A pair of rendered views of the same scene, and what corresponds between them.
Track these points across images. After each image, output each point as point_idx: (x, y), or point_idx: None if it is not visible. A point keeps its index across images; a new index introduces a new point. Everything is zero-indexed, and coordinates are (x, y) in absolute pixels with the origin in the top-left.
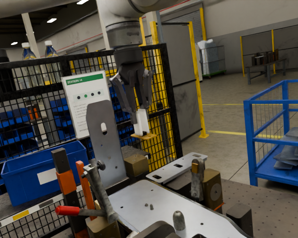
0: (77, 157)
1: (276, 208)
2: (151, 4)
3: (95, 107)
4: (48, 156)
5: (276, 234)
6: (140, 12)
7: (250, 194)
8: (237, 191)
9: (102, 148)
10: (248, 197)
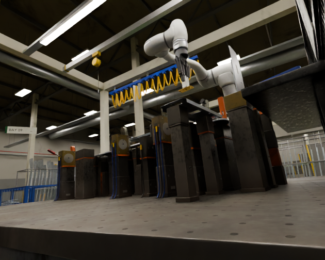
0: None
1: (68, 213)
2: (162, 57)
3: (234, 54)
4: None
5: (103, 205)
6: (169, 47)
7: (83, 218)
8: (108, 218)
9: (241, 84)
10: (96, 215)
